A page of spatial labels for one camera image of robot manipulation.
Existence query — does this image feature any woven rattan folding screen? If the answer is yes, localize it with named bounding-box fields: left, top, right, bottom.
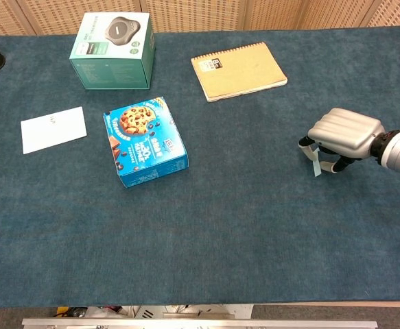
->
left=0, top=0, right=400, bottom=36

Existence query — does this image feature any yellow and black tool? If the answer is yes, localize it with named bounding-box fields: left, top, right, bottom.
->
left=55, top=306, right=88, bottom=318

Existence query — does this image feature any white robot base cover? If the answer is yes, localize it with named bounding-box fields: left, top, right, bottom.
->
left=82, top=304, right=255, bottom=320

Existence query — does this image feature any blue felt table cloth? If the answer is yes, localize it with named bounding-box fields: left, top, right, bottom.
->
left=0, top=25, right=400, bottom=308

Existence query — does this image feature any white paper card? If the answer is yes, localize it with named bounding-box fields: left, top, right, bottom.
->
left=20, top=106, right=88, bottom=155

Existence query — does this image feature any blue cookie box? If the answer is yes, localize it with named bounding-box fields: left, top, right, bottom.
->
left=102, top=95, right=189, bottom=189

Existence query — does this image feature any aluminium profile rail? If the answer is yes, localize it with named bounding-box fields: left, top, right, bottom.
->
left=21, top=318, right=379, bottom=329

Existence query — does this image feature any green speaker product box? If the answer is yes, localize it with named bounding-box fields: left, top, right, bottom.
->
left=69, top=12, right=156, bottom=90

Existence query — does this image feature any tan spiral notebook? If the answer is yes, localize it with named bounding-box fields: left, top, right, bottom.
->
left=190, top=41, right=289, bottom=103

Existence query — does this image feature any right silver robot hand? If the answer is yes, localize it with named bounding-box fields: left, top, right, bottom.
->
left=298, top=108, right=386, bottom=174

